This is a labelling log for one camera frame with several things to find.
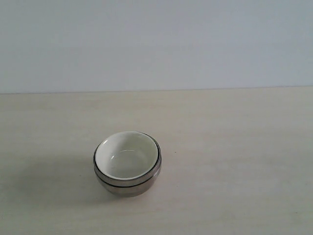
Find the small patterned steel bowl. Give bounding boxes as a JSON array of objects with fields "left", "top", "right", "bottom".
[{"left": 92, "top": 131, "right": 162, "bottom": 188}]

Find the large plain steel bowl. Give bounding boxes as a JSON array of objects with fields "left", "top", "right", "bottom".
[{"left": 96, "top": 168, "right": 161, "bottom": 197}]

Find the white ceramic bowl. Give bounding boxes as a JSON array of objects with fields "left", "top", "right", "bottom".
[{"left": 94, "top": 131, "right": 159, "bottom": 180}]

